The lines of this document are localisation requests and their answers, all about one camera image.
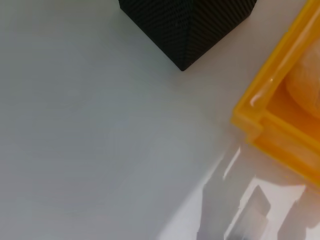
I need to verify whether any white paper ball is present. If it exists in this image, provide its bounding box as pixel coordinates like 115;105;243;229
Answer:
284;37;320;118

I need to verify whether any black mesh pen holder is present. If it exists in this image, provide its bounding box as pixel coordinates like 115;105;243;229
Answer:
118;0;258;72

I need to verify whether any yellow plastic storage bin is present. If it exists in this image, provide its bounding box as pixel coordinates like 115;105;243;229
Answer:
229;0;320;191

